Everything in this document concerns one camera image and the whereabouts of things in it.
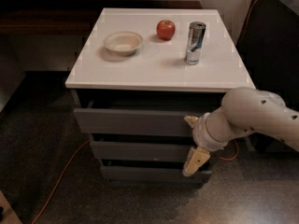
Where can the grey top drawer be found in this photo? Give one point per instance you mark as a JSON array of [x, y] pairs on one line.
[[157, 116]]

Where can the dark wooden bench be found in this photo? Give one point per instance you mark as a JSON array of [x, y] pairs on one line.
[[68, 17]]

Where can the red apple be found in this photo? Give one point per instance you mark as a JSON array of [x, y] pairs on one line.
[[165, 29]]

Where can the silver redbull can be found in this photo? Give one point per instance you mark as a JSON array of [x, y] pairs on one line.
[[196, 35]]

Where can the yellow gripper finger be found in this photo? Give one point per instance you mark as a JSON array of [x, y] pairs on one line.
[[196, 158], [191, 120]]

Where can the white-topped grey drawer cabinet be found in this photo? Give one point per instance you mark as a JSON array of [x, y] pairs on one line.
[[158, 67]]

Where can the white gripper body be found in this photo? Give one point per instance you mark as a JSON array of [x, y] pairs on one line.
[[200, 132]]

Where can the grey bottom drawer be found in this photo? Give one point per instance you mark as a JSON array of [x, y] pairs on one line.
[[151, 171]]

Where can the grey drawer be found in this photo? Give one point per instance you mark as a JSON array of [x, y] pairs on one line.
[[169, 149], [151, 171], [157, 116]]

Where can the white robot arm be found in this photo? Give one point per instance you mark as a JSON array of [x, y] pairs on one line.
[[243, 111]]

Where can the beige paper bowl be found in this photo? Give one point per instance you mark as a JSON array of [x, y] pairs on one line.
[[123, 43]]

